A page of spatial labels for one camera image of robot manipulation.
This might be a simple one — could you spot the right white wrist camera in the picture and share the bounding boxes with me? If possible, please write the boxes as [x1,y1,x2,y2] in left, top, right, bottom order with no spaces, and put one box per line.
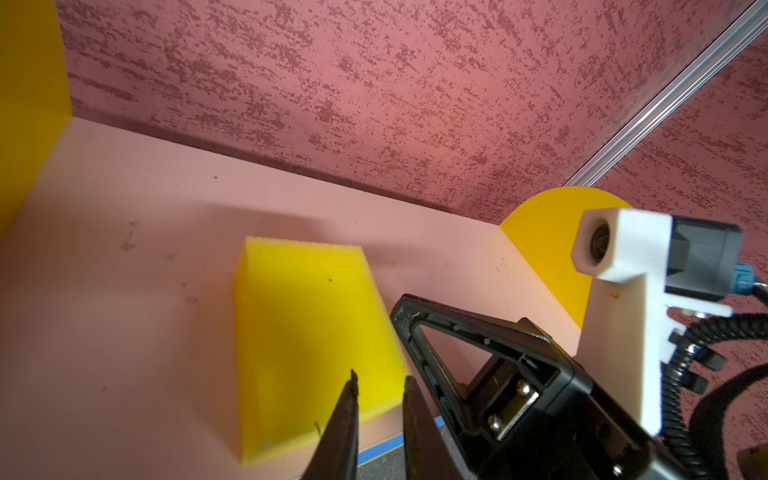
[571,208,754,435]

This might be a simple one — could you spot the bright yellow sponge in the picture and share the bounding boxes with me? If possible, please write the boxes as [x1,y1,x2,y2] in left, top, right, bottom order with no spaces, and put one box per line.
[234,237,409,465]

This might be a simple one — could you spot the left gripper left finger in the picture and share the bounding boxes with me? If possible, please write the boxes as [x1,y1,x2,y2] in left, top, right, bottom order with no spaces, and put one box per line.
[302,370,359,480]

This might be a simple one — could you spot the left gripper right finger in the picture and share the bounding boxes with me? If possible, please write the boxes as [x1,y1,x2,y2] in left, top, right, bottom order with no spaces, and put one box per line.
[402,376,461,480]

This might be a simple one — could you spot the right aluminium corner post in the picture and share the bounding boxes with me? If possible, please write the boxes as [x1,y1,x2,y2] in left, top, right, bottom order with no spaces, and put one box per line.
[565,0,767,187]

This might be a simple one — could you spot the yellow shelf pink blue boards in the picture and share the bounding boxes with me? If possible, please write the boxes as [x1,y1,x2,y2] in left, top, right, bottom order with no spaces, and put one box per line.
[1,1,654,479]

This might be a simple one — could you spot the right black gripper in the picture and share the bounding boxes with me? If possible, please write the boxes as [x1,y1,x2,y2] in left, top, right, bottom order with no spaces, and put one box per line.
[390,294,686,479]

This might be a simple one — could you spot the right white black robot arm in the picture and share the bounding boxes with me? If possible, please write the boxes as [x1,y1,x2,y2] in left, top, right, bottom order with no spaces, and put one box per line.
[391,295,767,479]

